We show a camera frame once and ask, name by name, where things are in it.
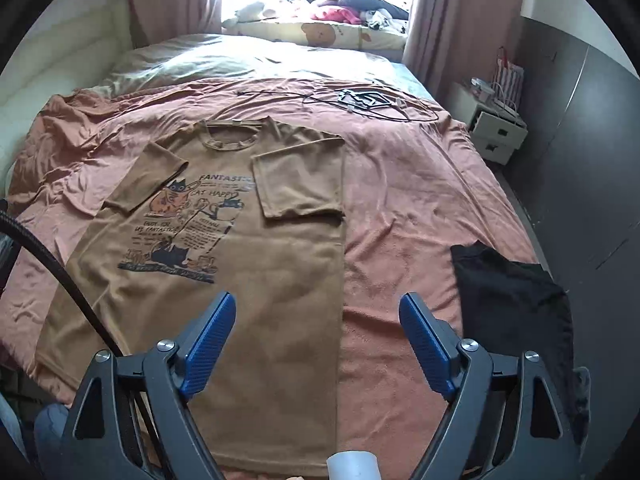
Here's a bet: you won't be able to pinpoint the white plush toy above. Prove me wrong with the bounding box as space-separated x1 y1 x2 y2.
235 0 266 23

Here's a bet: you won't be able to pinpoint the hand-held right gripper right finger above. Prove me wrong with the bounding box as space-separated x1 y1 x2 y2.
398 291 583 480

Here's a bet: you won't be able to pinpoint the white patterned cloth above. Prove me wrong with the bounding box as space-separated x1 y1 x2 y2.
364 7 407 32

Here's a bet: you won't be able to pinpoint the person's patterned grey pants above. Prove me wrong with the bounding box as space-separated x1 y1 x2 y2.
35 402 71 461

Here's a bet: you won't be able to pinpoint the grey fuzzy cloth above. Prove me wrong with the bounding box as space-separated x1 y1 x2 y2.
570 365 592 441

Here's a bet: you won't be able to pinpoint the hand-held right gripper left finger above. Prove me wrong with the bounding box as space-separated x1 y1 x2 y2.
62 290 238 480

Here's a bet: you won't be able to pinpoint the black braided cable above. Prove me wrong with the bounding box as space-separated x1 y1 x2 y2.
0 199 151 441

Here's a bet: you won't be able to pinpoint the pink curtain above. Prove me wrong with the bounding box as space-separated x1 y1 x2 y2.
402 0 526 96
125 0 223 46

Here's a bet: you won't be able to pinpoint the striped gift bag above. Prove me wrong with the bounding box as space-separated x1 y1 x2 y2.
492 47 525 111

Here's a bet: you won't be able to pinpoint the brown printed t-shirt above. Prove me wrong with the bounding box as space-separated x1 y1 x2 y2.
35 116 348 478

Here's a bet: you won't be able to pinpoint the orange bed blanket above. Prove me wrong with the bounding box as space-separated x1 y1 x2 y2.
0 77 543 480

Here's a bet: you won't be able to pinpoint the white nightstand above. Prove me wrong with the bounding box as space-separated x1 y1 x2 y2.
447 80 529 165

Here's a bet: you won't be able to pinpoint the bear print cushion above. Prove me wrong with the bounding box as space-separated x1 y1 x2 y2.
222 17 408 53

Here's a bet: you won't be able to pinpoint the cream padded headboard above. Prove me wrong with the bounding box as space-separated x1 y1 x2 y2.
0 0 136 171

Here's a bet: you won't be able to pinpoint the red cloth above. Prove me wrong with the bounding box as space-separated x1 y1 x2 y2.
312 5 363 25

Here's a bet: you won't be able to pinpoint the grey green duvet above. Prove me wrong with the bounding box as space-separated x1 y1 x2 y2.
95 34 426 106

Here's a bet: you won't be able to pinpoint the dark maroon pillow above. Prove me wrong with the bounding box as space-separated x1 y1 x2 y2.
337 0 411 21

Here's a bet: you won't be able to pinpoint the black folded garment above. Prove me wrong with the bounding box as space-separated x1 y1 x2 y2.
450 240 576 406

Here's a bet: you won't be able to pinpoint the black tangled cables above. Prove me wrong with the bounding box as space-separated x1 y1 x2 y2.
237 82 441 123

